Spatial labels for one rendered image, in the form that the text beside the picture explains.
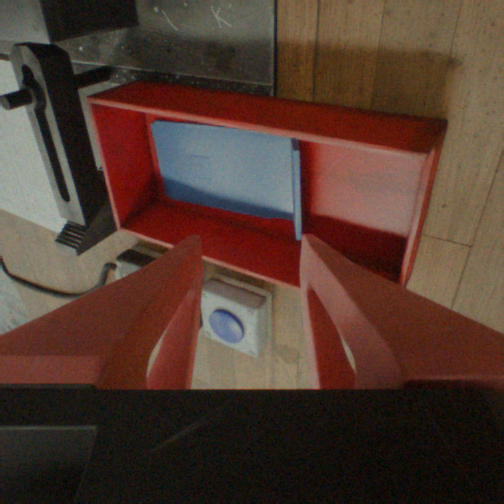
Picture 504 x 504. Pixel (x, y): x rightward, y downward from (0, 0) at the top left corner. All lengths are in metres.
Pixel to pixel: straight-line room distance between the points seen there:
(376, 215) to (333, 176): 0.04
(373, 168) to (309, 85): 0.07
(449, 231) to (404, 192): 0.04
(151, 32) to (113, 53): 0.05
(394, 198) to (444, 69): 0.09
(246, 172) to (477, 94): 0.17
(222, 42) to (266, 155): 0.09
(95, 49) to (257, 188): 0.19
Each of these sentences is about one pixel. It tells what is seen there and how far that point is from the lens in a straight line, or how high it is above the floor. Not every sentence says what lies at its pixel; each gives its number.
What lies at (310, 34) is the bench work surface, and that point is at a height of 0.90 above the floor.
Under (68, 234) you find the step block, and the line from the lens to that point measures 0.44.
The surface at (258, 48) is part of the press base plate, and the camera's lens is 0.33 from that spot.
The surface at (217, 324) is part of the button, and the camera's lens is 0.43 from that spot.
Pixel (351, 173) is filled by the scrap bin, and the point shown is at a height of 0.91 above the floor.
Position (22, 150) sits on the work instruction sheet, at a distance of 0.59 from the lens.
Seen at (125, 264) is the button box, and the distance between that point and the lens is 0.49.
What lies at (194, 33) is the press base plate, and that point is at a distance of 0.36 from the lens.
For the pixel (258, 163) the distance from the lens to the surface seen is 0.34.
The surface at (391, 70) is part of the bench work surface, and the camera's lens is 0.30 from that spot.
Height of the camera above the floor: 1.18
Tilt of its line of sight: 45 degrees down
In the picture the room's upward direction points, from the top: 135 degrees counter-clockwise
